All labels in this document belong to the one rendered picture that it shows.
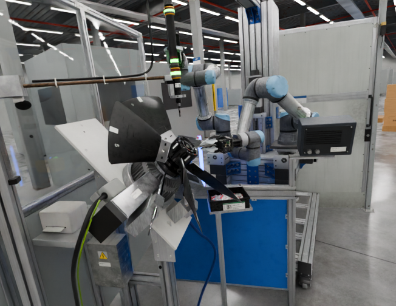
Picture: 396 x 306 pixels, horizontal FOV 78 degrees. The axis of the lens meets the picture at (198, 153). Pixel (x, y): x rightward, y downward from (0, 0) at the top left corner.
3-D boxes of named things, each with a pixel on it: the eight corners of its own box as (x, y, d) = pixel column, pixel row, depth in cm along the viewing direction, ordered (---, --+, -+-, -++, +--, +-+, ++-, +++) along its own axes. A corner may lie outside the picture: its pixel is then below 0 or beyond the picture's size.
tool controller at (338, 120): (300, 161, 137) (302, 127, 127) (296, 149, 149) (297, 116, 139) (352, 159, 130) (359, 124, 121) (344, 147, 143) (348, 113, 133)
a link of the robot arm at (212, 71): (224, 78, 174) (215, 88, 130) (209, 79, 176) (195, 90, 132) (223, 61, 170) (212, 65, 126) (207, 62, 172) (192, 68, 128)
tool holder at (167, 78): (168, 98, 105) (166, 74, 103) (164, 99, 112) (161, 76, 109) (187, 96, 108) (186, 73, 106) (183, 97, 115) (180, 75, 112)
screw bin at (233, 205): (210, 214, 130) (209, 201, 129) (207, 200, 147) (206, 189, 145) (251, 209, 131) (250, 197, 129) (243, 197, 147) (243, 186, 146)
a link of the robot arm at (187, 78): (194, 89, 131) (192, 67, 129) (174, 91, 134) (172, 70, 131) (197, 89, 139) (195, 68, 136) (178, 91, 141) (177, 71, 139)
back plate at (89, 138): (162, 274, 86) (164, 272, 86) (23, 133, 85) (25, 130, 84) (196, 206, 137) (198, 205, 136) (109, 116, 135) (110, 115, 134)
